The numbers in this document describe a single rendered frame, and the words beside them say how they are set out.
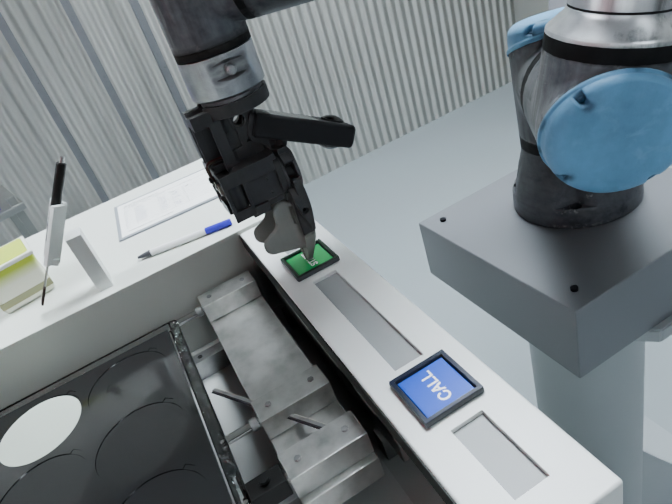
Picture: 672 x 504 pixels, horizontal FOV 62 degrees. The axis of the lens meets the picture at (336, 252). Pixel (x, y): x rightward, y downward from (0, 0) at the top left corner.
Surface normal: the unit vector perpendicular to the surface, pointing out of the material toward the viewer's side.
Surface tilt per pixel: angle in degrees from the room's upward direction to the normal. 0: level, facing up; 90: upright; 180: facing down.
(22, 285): 90
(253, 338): 0
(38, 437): 0
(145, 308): 90
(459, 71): 90
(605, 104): 96
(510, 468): 0
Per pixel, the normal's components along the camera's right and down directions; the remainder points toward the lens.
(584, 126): -0.10, 0.66
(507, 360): -0.28, -0.80
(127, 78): 0.44, 0.38
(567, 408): -0.57, 0.58
